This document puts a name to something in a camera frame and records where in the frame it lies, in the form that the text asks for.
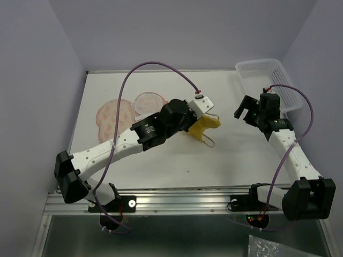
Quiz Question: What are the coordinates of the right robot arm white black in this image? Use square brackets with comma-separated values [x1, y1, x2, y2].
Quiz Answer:
[232, 93, 336, 221]

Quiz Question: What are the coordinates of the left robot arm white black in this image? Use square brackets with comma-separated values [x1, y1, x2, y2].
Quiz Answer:
[54, 99, 213, 211]

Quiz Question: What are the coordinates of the clear plastic bag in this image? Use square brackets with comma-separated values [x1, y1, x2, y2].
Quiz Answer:
[247, 235, 319, 257]

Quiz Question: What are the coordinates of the white plastic basket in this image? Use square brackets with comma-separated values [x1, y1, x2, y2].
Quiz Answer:
[235, 59, 303, 114]

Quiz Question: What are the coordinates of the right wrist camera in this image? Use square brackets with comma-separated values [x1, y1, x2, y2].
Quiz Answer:
[263, 87, 276, 94]

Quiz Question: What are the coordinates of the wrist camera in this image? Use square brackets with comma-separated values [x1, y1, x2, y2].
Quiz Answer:
[263, 87, 276, 94]
[188, 96, 214, 119]

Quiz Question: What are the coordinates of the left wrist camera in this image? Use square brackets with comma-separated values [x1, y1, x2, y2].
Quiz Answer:
[188, 96, 214, 119]

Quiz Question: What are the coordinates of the aluminium frame rail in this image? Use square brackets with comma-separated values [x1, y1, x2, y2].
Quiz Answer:
[44, 190, 328, 215]

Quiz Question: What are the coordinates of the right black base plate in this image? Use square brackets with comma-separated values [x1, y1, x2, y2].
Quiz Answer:
[226, 194, 266, 212]

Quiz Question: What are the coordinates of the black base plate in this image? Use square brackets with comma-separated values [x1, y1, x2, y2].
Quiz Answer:
[84, 195, 137, 213]
[226, 194, 266, 212]

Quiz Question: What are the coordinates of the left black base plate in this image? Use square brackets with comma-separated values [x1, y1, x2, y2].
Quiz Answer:
[84, 195, 137, 213]

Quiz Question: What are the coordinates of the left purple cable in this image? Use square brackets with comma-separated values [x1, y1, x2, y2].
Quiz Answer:
[93, 61, 203, 235]

